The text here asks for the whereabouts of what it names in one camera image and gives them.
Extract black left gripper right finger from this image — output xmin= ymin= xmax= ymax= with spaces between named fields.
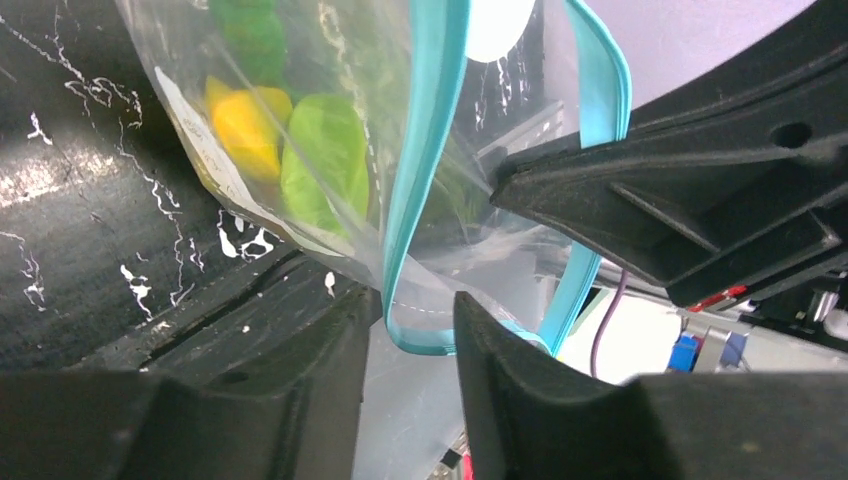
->
xmin=453 ymin=292 xmax=847 ymax=479

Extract clear zip top bag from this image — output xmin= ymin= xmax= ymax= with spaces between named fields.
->
xmin=117 ymin=1 xmax=632 ymax=356

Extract green toy beans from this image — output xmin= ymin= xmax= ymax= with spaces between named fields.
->
xmin=208 ymin=1 xmax=370 ymax=236

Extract yellow toy corn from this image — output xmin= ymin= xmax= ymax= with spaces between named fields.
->
xmin=204 ymin=75 xmax=293 ymax=183

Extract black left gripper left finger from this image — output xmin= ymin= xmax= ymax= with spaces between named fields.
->
xmin=1 ymin=287 xmax=379 ymax=479

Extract white filament spool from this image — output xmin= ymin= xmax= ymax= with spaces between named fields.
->
xmin=466 ymin=0 xmax=536 ymax=63

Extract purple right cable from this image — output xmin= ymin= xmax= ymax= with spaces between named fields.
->
xmin=589 ymin=270 xmax=631 ymax=380

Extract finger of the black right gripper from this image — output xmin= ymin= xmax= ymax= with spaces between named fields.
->
xmin=491 ymin=1 xmax=847 ymax=307

